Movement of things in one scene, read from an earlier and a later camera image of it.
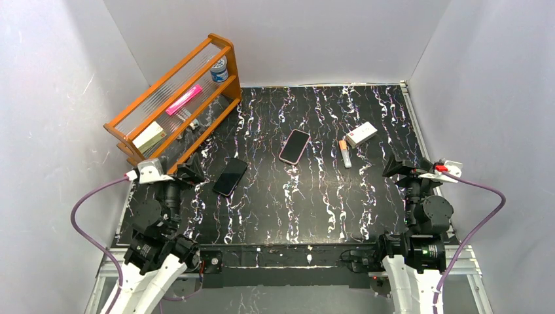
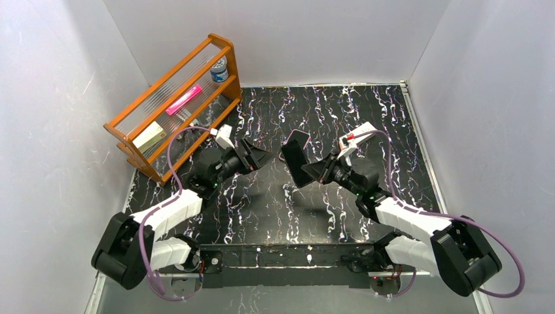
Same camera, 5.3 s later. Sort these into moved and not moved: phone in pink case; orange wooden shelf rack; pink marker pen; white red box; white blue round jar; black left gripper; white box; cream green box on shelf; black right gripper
Moved: black left gripper; white box; black right gripper
Not moved: cream green box on shelf; pink marker pen; phone in pink case; orange wooden shelf rack; white red box; white blue round jar
